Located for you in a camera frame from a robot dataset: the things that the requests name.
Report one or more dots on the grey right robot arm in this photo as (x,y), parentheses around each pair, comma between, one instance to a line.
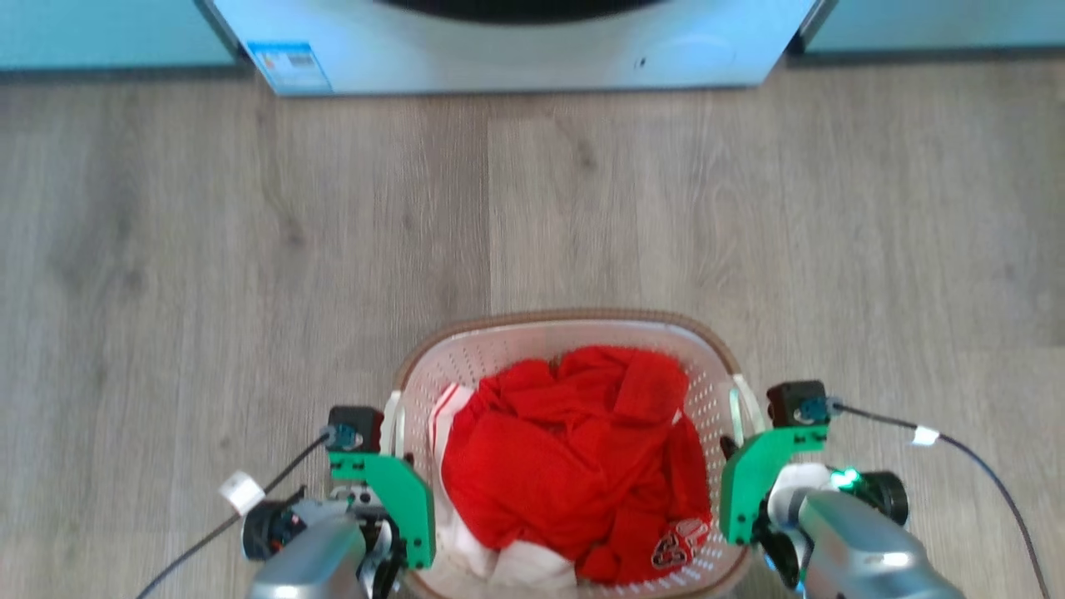
(857,549)

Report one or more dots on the white washing machine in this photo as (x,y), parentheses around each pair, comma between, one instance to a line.
(516,54)

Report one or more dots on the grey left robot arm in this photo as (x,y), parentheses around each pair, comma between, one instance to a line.
(312,557)

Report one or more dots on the teal cabinet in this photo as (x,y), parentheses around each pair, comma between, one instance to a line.
(940,23)
(100,33)

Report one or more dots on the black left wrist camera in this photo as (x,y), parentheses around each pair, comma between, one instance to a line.
(354,428)

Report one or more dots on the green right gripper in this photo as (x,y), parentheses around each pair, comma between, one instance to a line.
(757,478)

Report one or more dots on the white perforated laundry basket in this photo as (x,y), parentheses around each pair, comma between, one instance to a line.
(499,349)

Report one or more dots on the dark washing machine door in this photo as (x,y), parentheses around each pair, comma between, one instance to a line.
(516,8)

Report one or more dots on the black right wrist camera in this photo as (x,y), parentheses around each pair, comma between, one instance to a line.
(797,403)

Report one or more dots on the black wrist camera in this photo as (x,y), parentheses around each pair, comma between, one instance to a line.
(797,403)
(354,428)

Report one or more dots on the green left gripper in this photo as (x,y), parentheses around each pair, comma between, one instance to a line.
(399,499)

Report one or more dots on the red garment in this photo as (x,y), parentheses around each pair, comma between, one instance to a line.
(557,449)

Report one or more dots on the white garment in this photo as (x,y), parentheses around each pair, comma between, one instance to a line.
(466,545)

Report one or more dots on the blue white energy label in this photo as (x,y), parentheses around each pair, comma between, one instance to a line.
(289,66)

